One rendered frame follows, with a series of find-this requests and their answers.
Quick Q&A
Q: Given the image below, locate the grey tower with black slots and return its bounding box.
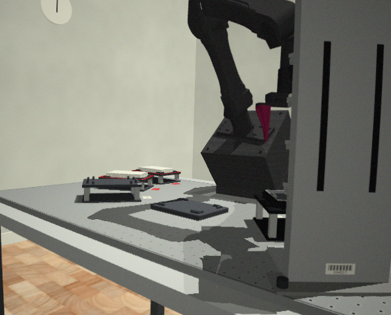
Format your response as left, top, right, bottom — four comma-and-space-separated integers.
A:
267, 0, 391, 282

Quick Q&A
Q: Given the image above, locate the black cylinder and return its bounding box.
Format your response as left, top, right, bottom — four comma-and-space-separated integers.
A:
276, 276, 289, 289

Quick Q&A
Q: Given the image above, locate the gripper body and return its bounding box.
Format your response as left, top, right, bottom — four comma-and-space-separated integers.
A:
256, 92, 290, 108

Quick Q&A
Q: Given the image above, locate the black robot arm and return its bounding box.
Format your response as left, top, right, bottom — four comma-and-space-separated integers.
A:
188, 0, 295, 142

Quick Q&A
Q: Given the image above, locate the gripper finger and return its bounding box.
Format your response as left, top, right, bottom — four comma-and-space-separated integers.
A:
255, 105, 271, 142

